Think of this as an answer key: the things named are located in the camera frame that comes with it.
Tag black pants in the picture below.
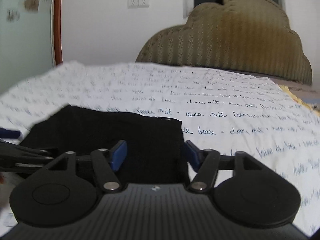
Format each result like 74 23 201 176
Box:
20 105 190 184

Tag white script-print bedsheet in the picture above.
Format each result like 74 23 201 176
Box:
1 62 319 235

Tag floral patterned blanket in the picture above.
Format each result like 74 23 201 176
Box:
271 78 319 116

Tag olive upholstered headboard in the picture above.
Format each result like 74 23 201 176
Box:
137 0 313 85

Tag frosted glass door panel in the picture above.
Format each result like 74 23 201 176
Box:
1 0 55 92

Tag white double wall socket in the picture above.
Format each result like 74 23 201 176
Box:
127 0 150 9

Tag orange wooden door frame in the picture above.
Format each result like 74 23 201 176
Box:
53 0 63 66

